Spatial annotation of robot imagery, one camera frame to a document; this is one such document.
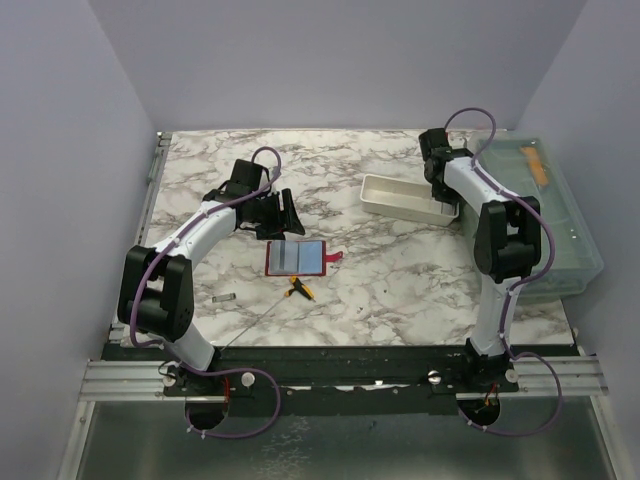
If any clear plastic storage box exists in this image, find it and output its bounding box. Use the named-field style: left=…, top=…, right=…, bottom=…
left=478, top=131, right=604, bottom=304

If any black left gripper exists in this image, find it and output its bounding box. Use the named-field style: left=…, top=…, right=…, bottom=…
left=249, top=189, right=305, bottom=240

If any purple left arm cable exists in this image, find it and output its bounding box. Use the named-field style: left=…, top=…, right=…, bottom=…
left=129, top=147, right=284, bottom=440

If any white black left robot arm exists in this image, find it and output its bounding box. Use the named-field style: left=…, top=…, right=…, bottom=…
left=116, top=159, right=305, bottom=395

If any black aluminium mounting rail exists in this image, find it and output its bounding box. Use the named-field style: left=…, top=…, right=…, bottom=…
left=80, top=345, right=608, bottom=417

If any yellow black T-handle hex key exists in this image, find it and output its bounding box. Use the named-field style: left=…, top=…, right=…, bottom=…
left=220, top=275, right=315, bottom=351

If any red card holder wallet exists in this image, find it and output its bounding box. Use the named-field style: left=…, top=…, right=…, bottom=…
left=265, top=240, right=344, bottom=277

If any white rectangular plastic tray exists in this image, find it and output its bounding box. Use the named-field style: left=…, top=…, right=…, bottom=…
left=360, top=174, right=459, bottom=227

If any small metal bar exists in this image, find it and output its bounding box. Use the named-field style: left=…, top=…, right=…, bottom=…
left=211, top=293, right=236, bottom=303

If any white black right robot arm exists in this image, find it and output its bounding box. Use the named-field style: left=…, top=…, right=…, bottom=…
left=419, top=128, right=542, bottom=392

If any orange tool in box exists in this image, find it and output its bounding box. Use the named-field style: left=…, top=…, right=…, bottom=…
left=520, top=146, right=549, bottom=188

